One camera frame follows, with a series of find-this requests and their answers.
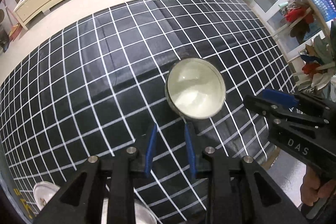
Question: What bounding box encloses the black white checkered tablecloth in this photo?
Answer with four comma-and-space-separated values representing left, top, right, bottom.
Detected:
1, 0, 294, 223

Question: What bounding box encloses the red broom and dustpan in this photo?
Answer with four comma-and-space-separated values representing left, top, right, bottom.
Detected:
5, 5, 23, 42

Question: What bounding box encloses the plain white bowl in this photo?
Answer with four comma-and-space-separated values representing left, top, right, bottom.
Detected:
101, 198, 157, 224

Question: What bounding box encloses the brown floral white plate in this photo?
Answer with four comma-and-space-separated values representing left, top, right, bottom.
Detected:
33, 181, 60, 211

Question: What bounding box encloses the green patterned bowl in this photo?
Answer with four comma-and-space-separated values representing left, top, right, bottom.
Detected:
165, 57, 227, 120

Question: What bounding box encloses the person's right hand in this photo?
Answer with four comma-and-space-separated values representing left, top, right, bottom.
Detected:
300, 166, 335, 206

